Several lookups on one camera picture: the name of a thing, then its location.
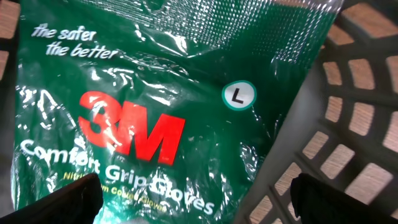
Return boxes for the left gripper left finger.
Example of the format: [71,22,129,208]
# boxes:
[1,173,103,224]

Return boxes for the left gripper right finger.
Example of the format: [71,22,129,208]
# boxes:
[290,173,397,224]

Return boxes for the green 3M gloves packet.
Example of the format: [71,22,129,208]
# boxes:
[11,0,342,223]

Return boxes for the grey plastic mesh basket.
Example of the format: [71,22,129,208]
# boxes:
[1,1,397,223]

